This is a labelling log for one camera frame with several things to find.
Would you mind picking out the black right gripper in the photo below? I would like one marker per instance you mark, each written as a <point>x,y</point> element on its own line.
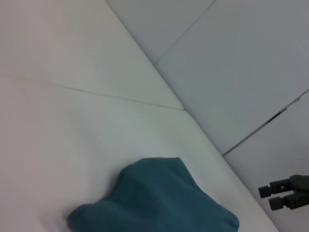
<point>300,191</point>

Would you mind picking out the teal blue shirt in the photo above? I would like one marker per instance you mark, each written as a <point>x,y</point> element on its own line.
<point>157,200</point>

